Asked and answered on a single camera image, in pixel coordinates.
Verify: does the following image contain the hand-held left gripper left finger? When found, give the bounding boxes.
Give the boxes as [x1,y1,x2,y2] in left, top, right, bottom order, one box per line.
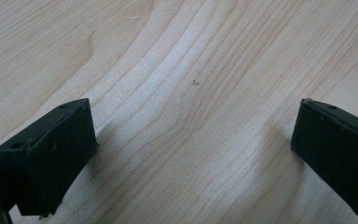
[0,98,100,217]

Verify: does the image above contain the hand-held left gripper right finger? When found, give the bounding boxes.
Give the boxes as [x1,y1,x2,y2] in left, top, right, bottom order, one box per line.
[290,98,358,217]

